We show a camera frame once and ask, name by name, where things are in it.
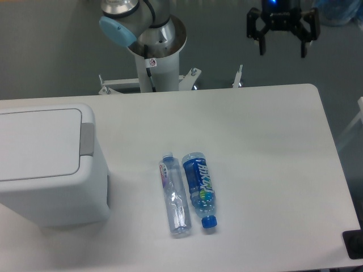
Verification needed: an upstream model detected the white frame at right edge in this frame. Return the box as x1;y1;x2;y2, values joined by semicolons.
336;97;362;152

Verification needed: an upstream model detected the blue plastic bag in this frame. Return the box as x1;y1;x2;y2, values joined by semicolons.
312;0;362;27

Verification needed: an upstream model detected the white plastic trash can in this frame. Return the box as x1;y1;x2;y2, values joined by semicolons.
1;103;110;227

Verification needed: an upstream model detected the black cable on pedestal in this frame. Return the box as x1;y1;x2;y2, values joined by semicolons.
142;44;157;92

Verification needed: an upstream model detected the black device at table edge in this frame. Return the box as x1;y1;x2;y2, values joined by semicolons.
342;229;362;260

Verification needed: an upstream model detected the clear plastic water bottle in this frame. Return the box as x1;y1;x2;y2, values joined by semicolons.
159;152;192;238

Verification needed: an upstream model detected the white trash can lid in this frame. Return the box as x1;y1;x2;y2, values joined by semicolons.
1;104;95;181

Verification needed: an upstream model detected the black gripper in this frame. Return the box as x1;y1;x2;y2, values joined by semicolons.
246;0;320;58

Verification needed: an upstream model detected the blue labelled plastic bottle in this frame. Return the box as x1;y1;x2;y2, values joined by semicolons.
181;152;217;229

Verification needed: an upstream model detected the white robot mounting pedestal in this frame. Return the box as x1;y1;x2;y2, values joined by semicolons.
98;49;244;96

